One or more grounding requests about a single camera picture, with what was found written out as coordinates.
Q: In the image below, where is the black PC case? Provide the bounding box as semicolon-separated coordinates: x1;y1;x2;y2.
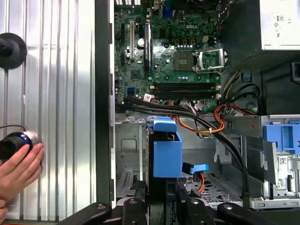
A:
95;0;300;225

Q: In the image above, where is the orange power wire black plug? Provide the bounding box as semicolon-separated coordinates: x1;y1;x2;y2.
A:
190;172;206;198

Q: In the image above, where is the CPU socket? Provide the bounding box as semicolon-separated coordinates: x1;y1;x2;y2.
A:
173;51;194;71

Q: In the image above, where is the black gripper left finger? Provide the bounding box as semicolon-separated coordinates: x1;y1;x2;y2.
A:
58;180;149;225

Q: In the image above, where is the black round base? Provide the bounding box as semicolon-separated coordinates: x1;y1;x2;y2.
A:
0;32;28;70

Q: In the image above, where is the green motherboard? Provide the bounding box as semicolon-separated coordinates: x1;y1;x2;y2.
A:
114;0;222;113

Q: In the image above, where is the blue drive latch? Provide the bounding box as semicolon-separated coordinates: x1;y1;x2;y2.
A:
262;124;300;155

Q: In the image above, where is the black RAM slot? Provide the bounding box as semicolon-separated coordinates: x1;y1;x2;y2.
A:
154;82;219;87
154;90;219;96
154;86;219;91
154;94;219;99

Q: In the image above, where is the black expansion slot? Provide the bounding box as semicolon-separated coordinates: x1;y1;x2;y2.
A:
120;22;126;67

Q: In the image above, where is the orange red wire bundle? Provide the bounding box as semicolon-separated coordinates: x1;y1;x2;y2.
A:
173;103;258;141

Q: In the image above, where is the round black tool blue ring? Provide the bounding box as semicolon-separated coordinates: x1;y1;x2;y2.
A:
0;125;39;161

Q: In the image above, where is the yellow black wire bundle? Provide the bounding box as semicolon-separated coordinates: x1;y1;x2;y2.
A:
221;70;242;101

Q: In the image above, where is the black cable bundle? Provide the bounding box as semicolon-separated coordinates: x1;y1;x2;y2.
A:
124;96;250;207

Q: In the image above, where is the blue board connector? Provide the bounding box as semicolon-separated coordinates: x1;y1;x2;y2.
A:
163;4;174;19

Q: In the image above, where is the metal socket cover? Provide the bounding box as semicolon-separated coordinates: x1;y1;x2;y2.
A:
193;48;229;72

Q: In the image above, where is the hard disk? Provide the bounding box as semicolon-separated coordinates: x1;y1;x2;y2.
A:
145;116;184;225

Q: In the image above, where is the metal disk bay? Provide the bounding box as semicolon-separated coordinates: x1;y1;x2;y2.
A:
114;116;153;204

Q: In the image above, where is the white expansion slot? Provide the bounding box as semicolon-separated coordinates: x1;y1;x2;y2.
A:
129;20;136;60

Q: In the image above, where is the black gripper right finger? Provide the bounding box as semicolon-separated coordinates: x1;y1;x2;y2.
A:
175;180;278;225

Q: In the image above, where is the person bare hand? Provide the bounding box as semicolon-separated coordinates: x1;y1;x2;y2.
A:
0;143;45;220

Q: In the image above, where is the locking lever wire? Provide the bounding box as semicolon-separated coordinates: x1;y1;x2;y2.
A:
195;66;230;75

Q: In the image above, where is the grey power supply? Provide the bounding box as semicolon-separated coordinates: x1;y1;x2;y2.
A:
220;0;300;68

